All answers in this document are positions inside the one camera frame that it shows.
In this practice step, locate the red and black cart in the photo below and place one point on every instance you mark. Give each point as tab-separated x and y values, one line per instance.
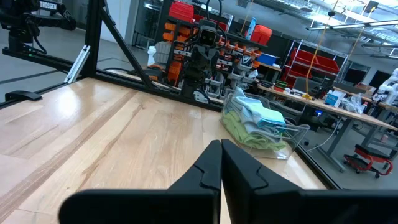
373	151

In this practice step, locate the wooden top workbench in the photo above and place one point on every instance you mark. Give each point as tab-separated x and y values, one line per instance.
342	112

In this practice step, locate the black edge clamp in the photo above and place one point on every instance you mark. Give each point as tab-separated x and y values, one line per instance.
23	95

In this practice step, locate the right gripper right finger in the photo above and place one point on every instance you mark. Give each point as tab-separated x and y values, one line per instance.
295	208

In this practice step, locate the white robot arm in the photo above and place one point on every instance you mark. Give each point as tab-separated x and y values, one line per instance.
387	88

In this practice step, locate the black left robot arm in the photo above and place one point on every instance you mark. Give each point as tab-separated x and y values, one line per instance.
189	87

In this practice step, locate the silver mount plate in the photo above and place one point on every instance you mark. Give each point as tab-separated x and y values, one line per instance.
200	98

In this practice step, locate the clear plastic bag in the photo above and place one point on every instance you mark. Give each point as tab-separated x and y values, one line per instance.
353	104

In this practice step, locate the long ceiling light strip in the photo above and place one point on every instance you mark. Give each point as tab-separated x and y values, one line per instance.
357	25

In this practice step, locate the light blue bottle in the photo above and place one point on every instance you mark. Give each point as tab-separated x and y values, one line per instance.
251	28

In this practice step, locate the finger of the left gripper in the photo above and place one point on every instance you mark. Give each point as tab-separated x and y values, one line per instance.
206	70
198	70

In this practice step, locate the silver aluminium bar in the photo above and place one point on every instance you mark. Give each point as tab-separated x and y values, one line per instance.
77	63

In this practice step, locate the blue cardboard box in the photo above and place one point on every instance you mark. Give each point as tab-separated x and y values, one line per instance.
332	100

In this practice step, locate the blue storage bin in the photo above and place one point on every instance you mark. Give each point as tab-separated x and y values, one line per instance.
267	59

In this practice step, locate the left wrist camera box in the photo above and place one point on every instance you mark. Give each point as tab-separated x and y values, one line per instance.
207	36

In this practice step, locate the clear plastic bin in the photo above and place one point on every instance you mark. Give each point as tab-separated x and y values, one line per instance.
295	133

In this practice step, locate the black rack orange bins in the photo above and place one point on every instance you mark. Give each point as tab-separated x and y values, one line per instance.
174	70

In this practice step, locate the black device blue light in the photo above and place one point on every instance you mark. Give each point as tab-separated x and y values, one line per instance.
311	121

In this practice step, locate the grey drawer bins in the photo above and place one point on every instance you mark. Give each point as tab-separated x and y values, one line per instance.
162	53

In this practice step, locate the black monitor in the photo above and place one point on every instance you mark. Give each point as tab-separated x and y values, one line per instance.
379	79
354	76

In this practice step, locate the small pink cup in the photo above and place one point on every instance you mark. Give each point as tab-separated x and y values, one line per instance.
384	138

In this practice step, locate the black frame beam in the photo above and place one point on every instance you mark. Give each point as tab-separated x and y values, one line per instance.
46	62

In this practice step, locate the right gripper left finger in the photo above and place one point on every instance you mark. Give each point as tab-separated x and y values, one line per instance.
140	207

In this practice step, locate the orange round object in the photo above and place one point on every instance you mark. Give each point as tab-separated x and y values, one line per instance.
155	74

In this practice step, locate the white plastic jug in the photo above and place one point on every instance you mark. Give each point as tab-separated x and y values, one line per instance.
151	56

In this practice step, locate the red storage bin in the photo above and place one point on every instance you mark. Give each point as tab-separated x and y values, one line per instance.
303	57
262	34
290	77
326	65
182	11

